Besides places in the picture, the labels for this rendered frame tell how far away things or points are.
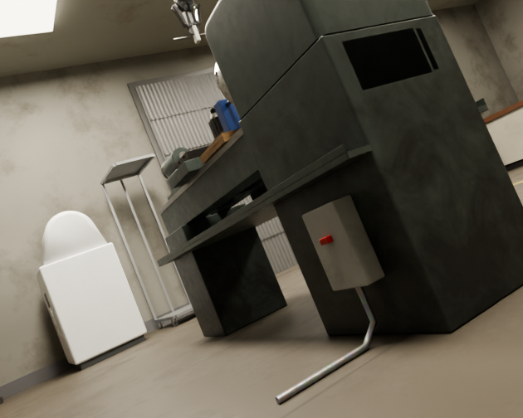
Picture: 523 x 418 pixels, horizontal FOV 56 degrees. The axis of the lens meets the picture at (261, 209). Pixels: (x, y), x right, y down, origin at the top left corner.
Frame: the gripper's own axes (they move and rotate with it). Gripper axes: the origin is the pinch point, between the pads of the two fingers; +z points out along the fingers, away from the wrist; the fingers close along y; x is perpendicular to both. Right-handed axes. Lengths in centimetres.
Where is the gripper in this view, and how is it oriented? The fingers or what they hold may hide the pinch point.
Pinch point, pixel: (195, 34)
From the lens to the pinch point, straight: 217.3
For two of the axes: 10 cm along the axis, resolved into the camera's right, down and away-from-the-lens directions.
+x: 4.2, -2.6, -8.7
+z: 3.3, 9.4, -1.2
